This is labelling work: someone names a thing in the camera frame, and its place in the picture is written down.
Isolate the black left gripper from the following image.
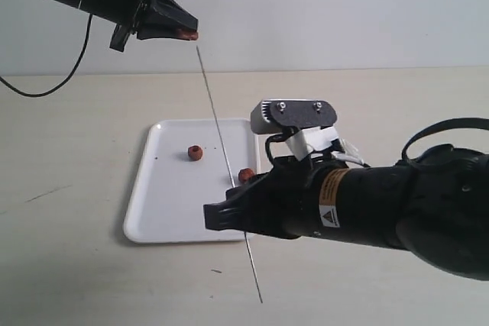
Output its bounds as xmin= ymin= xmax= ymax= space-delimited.
xmin=110 ymin=0 xmax=199 ymax=52

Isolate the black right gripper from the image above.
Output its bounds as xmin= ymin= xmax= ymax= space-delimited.
xmin=203 ymin=156 xmax=325 ymax=240

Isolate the thin metal skewer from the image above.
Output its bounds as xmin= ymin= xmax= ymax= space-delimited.
xmin=196 ymin=44 xmax=264 ymax=305

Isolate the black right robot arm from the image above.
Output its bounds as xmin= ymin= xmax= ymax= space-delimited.
xmin=203 ymin=144 xmax=488 ymax=281

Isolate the white rectangular plastic tray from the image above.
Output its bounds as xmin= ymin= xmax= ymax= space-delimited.
xmin=123 ymin=118 xmax=261 ymax=244

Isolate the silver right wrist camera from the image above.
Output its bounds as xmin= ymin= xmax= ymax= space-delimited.
xmin=250 ymin=98 xmax=362 ymax=163

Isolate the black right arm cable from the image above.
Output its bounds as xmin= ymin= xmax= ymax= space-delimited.
xmin=263 ymin=118 xmax=489 ymax=174

